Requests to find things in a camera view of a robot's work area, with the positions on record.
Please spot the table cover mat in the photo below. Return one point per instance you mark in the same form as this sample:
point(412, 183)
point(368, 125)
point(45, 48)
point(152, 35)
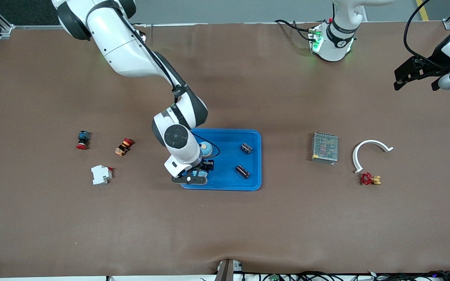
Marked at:
point(225, 226)

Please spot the large dark electrolytic capacitor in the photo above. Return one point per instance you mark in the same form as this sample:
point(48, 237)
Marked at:
point(242, 171)

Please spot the green-lit arm base panel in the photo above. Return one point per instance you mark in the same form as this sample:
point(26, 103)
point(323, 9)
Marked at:
point(315, 41)

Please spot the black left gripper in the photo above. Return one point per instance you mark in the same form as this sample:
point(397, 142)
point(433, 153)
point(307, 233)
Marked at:
point(437, 59)

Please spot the blue dome bell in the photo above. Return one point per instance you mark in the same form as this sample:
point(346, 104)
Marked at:
point(200, 172)
point(206, 149)

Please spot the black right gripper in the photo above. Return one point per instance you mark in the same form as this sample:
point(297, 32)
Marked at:
point(202, 167)

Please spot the red emergency stop button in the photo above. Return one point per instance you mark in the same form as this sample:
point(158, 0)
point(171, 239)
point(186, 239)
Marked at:
point(83, 138)

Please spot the white curved plastic clamp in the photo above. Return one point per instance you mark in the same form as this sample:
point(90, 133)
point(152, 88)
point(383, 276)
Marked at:
point(373, 141)

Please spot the orange red push-button switch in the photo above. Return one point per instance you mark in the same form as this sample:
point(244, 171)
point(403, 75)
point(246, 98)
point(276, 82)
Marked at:
point(123, 147)

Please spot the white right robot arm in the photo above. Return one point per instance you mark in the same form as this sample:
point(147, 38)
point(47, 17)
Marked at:
point(123, 50)

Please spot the white circuit breaker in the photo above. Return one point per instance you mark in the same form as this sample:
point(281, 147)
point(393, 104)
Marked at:
point(100, 175)

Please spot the blue plastic tray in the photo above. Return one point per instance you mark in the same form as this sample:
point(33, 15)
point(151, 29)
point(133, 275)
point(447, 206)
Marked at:
point(229, 164)

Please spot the metal mesh power supply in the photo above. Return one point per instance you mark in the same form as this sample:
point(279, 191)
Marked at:
point(325, 148)

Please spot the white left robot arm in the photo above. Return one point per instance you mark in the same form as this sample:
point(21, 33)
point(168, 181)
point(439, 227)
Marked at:
point(332, 45)

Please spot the grey camera stand bracket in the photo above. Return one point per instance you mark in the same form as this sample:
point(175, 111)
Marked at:
point(227, 271)

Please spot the small dark electrolytic capacitor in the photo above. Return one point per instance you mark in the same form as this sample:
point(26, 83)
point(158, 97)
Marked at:
point(246, 148)

